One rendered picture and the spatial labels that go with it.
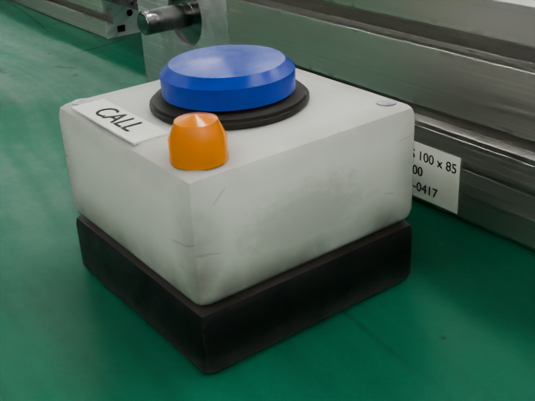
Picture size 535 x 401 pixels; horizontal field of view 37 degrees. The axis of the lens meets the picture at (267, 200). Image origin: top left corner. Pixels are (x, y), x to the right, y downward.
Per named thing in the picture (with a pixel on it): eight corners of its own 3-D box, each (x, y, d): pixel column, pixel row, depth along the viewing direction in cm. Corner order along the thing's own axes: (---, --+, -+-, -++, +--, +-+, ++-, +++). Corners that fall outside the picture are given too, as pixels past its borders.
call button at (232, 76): (141, 121, 25) (134, 58, 24) (246, 91, 27) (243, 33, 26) (212, 157, 22) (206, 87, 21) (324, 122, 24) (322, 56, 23)
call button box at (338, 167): (80, 267, 28) (50, 93, 25) (299, 186, 33) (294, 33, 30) (207, 382, 22) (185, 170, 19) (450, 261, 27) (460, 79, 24)
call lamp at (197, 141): (158, 157, 20) (154, 114, 20) (208, 142, 21) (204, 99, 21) (189, 175, 19) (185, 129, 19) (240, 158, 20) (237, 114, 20)
